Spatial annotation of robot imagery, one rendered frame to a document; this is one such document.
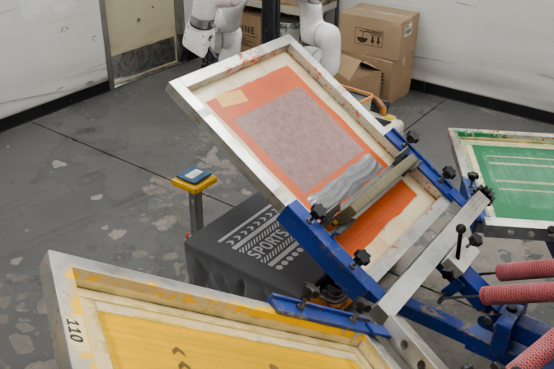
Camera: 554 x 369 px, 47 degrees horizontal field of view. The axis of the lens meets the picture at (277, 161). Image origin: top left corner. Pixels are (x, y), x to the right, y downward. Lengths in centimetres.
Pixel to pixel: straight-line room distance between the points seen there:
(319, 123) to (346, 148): 12
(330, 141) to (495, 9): 381
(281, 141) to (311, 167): 12
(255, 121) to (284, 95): 18
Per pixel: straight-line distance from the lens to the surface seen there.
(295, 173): 182
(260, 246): 213
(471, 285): 185
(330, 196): 183
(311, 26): 236
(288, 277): 201
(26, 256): 392
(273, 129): 190
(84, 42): 579
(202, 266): 218
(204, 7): 200
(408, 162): 196
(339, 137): 202
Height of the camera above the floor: 220
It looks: 28 degrees down
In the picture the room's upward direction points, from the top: 1 degrees clockwise
